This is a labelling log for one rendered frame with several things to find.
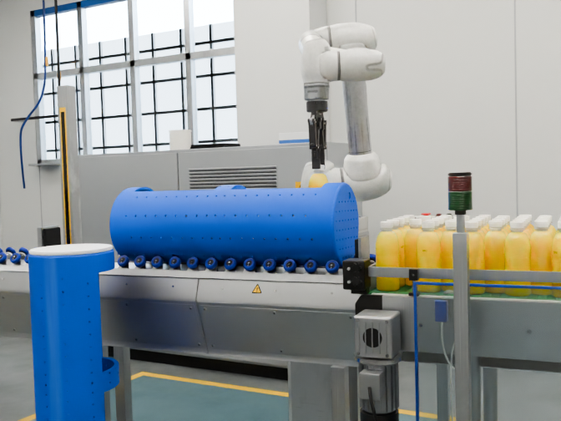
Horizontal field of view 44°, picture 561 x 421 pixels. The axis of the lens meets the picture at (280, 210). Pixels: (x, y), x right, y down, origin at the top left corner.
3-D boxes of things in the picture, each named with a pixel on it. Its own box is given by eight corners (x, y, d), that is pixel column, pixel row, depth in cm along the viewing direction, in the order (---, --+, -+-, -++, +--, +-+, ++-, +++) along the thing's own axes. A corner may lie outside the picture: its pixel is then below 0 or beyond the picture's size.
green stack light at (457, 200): (450, 209, 191) (450, 190, 190) (474, 209, 188) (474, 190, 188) (446, 210, 185) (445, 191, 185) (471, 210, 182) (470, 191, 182)
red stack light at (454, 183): (450, 190, 190) (449, 176, 190) (474, 190, 188) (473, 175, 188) (445, 191, 185) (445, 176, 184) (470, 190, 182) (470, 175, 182)
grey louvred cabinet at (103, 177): (116, 337, 564) (108, 156, 556) (366, 366, 458) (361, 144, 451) (65, 352, 517) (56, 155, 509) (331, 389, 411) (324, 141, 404)
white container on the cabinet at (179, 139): (179, 151, 499) (178, 131, 498) (196, 150, 491) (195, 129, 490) (164, 151, 485) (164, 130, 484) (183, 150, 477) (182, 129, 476)
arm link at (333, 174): (303, 210, 320) (298, 162, 319) (343, 205, 319) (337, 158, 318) (302, 212, 304) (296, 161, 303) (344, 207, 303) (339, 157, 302)
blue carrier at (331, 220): (153, 257, 285) (151, 187, 285) (360, 262, 251) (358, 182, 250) (108, 264, 259) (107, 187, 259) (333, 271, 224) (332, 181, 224)
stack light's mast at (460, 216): (451, 231, 191) (449, 172, 190) (474, 231, 188) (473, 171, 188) (446, 233, 185) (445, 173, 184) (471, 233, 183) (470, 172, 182)
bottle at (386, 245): (398, 287, 222) (397, 225, 221) (401, 291, 215) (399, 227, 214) (376, 287, 223) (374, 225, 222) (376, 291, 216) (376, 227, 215)
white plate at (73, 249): (47, 254, 223) (47, 258, 223) (126, 246, 240) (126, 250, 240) (17, 248, 244) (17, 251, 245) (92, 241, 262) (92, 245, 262)
